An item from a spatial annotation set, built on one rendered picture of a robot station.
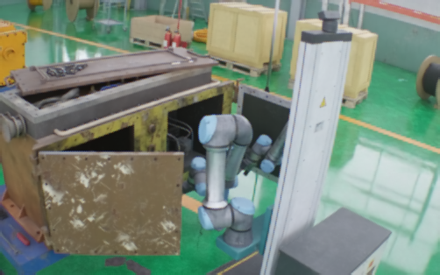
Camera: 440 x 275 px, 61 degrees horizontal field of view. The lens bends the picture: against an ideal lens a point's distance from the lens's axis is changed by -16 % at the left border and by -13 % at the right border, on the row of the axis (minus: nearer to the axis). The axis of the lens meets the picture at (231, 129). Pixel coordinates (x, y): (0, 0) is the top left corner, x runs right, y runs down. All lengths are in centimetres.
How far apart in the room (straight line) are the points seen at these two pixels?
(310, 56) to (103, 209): 111
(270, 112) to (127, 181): 117
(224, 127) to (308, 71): 43
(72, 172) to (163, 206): 44
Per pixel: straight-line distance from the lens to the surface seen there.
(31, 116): 192
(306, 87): 174
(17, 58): 475
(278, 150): 234
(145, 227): 199
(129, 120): 217
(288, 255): 192
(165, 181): 186
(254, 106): 274
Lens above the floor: 205
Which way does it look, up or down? 23 degrees down
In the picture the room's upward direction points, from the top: 6 degrees clockwise
